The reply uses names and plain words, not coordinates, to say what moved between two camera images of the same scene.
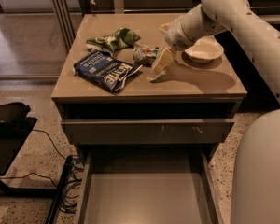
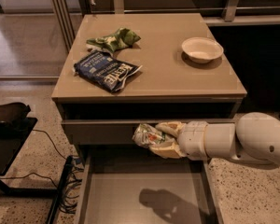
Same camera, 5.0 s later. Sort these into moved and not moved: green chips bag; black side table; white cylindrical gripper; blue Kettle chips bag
Moved: white cylindrical gripper
Not moved: green chips bag; black side table; blue Kettle chips bag
